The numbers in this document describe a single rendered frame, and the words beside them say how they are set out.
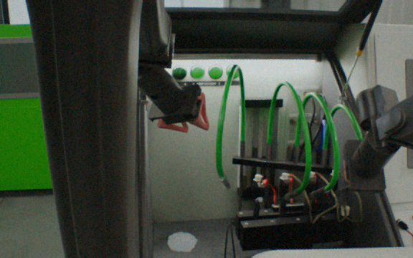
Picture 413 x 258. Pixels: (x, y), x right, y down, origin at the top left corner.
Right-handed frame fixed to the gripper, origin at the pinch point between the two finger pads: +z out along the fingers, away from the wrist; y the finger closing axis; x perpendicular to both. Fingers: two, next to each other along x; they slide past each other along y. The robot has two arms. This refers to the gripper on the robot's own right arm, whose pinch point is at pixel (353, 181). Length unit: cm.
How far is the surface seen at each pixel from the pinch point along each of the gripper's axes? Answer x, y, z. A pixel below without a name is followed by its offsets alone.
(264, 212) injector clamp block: 16.8, 3.5, 37.0
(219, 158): 28.9, 6.1, 4.0
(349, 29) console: -10, 59, 16
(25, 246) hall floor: 184, 8, 181
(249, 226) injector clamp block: 21.2, -2.8, 30.6
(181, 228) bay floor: 45, 2, 57
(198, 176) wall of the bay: 40, 19, 50
